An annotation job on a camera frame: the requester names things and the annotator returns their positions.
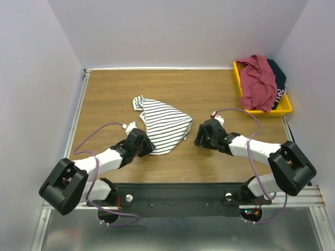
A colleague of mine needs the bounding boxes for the black white striped tank top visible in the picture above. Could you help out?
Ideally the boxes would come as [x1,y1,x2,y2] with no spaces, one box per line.
[132,96,193,155]

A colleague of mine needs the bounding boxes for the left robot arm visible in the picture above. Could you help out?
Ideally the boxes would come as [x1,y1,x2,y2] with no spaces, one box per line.
[39,128,155,215]

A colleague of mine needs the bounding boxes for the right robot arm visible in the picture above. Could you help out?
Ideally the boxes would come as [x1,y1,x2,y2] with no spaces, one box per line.
[194,117,317,204]

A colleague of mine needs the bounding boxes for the maroon red tank top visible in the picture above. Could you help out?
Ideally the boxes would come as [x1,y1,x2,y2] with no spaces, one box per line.
[236,55,277,113]

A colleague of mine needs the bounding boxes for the dark navy tank top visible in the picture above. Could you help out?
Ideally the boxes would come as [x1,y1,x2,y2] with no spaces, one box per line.
[267,59,286,110]

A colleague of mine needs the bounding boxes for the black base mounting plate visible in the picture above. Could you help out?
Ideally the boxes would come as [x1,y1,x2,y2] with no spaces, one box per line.
[89,181,271,218]

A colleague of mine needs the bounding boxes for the yellow plastic bin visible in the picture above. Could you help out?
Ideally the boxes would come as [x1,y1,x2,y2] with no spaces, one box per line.
[233,61,293,117]

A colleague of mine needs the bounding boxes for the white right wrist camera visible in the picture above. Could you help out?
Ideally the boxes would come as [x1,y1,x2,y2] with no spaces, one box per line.
[210,111,225,126]

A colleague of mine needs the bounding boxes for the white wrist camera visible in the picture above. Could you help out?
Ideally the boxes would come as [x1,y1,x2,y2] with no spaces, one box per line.
[121,121,138,135]
[210,111,225,126]

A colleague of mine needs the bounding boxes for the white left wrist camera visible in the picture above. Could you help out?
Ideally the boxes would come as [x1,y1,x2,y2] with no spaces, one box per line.
[121,121,138,135]

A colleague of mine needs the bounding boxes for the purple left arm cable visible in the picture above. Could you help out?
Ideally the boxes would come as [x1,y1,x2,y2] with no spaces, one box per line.
[74,122,140,227]

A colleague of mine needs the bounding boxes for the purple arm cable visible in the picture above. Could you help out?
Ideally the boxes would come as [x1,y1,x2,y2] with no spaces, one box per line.
[214,107,288,225]
[74,122,140,227]

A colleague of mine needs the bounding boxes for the left aluminium side rail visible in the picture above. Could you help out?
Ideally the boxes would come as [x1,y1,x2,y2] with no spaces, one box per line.
[63,69,91,158]

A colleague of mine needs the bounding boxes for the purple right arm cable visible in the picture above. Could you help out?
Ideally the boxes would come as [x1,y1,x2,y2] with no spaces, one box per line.
[214,107,288,225]

